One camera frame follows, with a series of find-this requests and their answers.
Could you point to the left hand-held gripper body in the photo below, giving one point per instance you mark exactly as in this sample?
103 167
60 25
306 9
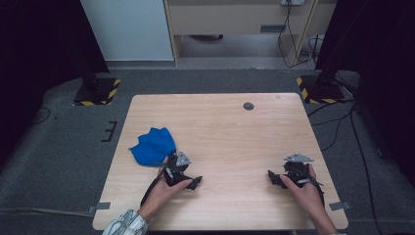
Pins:
177 169

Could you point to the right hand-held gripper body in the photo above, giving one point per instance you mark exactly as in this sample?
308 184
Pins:
298 171

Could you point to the blue cloth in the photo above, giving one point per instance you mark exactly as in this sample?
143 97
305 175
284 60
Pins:
153 147

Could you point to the person's right hand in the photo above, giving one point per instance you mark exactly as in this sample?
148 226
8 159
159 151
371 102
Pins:
308 199

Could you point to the person's left hand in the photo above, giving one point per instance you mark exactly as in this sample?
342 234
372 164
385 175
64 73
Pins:
160 196

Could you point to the grey tape piece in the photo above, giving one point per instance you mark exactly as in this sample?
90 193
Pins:
340 205
101 206

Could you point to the black floor tape mark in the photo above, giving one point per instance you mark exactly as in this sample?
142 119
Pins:
110 132

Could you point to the striped-edge black stand base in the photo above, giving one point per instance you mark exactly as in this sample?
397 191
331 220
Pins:
98 93
321 91

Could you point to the dark grey floor mat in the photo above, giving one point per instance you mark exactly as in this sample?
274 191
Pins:
212 81

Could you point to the dark curtain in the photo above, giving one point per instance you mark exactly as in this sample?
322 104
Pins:
39 49
385 65

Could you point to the white panel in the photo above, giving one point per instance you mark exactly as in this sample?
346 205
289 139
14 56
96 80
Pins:
130 29

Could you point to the beige wooden desk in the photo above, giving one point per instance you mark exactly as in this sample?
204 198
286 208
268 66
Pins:
228 19

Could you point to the white power strip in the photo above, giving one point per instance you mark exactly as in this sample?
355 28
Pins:
292 2

